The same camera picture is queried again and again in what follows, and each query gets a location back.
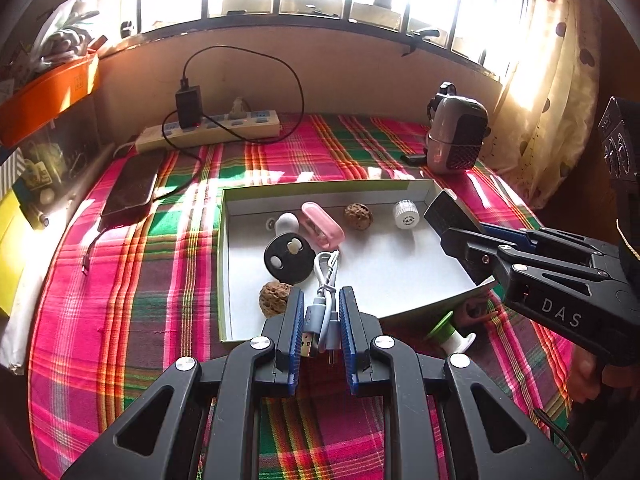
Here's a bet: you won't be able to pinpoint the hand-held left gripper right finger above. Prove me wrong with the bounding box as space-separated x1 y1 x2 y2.
337 286 581 480

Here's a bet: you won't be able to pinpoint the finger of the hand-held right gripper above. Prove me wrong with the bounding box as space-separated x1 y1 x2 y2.
440 227 626 292
482 225 621 262

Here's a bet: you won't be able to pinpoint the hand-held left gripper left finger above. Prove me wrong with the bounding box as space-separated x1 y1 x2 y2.
62 287 307 480

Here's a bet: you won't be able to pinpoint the white usb cable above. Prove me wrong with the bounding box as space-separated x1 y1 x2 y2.
300 250 343 361

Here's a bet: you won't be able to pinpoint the brown wrinkled walnut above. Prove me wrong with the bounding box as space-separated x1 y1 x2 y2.
258 281 295 318
344 203 370 231

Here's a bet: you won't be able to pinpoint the black round disc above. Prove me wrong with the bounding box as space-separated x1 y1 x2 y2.
263 235 317 286

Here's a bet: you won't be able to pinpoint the white shallow cardboard tray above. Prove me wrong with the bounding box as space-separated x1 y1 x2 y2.
216 177 498 345

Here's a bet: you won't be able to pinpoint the pink oval case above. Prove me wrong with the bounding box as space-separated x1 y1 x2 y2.
301 201 346 248

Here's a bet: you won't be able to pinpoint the person's right hand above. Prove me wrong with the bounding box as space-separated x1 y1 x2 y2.
571 346 604 403

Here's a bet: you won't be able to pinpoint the green and white spool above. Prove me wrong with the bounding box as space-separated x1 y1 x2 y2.
424 311 477 356

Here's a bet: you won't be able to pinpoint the white round cap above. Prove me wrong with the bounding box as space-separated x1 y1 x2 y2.
392 200 421 230

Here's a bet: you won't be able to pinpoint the white ball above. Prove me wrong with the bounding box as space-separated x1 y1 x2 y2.
275 212 301 236

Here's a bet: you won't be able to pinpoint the grey desktop heater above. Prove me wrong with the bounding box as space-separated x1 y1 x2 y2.
425 81 490 176

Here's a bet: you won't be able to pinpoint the pink green plaid tablecloth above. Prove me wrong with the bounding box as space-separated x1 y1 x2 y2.
27 112 573 480

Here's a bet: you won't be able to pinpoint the cream dotted curtain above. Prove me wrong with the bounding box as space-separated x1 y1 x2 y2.
492 0 608 211

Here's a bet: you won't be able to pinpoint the black window latch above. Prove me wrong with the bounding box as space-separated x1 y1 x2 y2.
402 27 441 58

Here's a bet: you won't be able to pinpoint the dark smartphone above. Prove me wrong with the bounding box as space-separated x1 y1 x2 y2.
100 152 166 218

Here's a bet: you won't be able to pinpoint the beige power strip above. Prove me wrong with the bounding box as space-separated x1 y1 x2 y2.
136 109 281 153

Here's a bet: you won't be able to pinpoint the black charger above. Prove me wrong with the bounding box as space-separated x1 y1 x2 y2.
175 77 203 130

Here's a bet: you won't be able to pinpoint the white cloth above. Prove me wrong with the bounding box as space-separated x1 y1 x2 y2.
0 305 33 376

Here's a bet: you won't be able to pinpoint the clear glass case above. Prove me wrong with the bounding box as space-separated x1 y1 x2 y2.
15 100 116 211

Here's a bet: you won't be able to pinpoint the yellow box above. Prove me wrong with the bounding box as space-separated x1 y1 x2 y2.
0 192 31 318

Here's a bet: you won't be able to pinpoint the green striped box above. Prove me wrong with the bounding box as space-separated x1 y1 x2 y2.
0 150 26 196

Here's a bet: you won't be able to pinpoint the orange plastic bin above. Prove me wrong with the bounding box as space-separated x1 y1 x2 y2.
0 52 101 148

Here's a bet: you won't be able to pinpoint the white plastic bags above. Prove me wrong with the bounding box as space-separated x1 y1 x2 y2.
30 0 108 73

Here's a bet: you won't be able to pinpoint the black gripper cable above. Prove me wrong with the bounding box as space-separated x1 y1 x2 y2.
534 406 587 473

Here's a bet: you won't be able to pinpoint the short black cable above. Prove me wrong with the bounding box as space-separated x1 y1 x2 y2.
81 227 108 277

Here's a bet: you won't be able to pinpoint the black charger cable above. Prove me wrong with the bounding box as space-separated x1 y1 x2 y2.
150 45 305 206

